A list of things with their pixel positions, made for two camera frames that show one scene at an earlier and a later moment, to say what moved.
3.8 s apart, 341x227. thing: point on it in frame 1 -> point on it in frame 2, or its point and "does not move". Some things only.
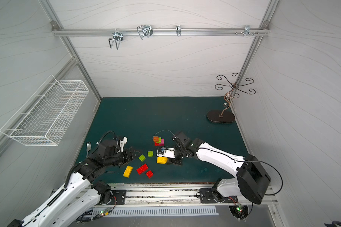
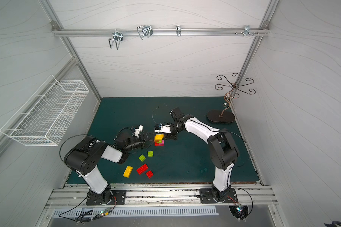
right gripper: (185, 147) -> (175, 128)
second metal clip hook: (145, 30) does not move
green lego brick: (150, 153) does not move
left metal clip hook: (118, 37) does not move
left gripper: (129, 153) -> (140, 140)
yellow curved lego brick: (162, 160) -> (159, 137)
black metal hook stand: (224, 116) does not move
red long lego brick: (142, 169) does not move
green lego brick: (142, 158) does not move
